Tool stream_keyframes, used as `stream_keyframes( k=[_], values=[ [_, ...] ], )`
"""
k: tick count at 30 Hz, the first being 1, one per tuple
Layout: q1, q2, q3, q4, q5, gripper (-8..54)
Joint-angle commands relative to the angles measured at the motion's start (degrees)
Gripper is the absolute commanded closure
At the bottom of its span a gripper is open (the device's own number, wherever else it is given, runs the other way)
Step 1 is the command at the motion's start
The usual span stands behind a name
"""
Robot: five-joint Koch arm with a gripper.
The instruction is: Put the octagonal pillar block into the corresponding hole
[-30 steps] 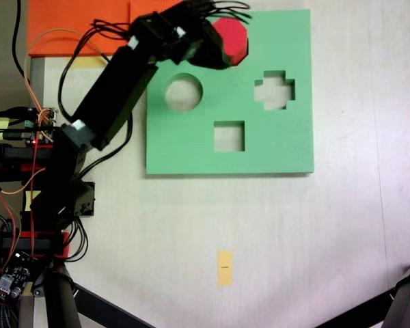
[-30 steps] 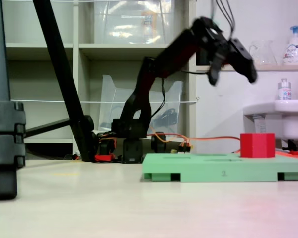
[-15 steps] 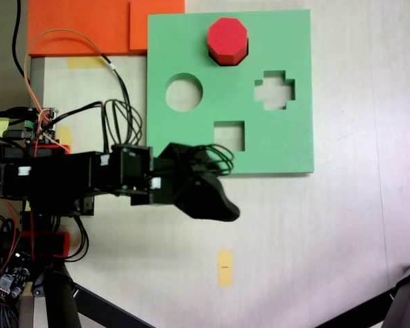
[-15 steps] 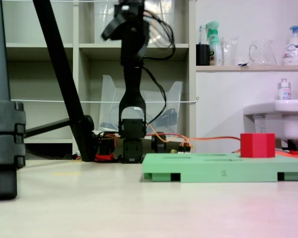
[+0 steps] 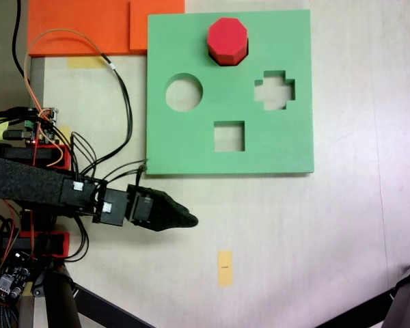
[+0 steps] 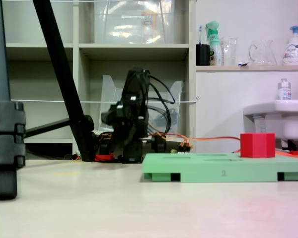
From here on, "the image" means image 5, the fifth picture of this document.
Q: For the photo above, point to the green shape sorting board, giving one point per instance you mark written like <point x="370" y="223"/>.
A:
<point x="287" y="143"/>

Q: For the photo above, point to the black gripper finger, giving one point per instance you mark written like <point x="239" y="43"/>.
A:
<point x="171" y="212"/>

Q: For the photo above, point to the red base clamp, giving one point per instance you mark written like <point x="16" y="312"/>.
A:
<point x="65" y="159"/>
<point x="63" y="244"/>

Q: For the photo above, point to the red octagonal pillar block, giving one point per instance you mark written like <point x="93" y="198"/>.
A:
<point x="227" y="39"/>

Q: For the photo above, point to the small black circuit board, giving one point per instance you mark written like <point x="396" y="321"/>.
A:
<point x="12" y="276"/>

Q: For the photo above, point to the black tripod leg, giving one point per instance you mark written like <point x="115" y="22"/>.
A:
<point x="396" y="300"/>
<point x="89" y="307"/>

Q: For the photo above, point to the large orange foam block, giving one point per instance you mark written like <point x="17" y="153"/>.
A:
<point x="78" y="27"/>

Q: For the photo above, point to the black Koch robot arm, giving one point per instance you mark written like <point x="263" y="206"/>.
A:
<point x="27" y="186"/>

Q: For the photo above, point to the yellow tape strip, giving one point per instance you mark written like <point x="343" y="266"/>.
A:
<point x="85" y="62"/>

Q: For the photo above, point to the yellow tape marker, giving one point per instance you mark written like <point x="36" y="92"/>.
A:
<point x="225" y="268"/>

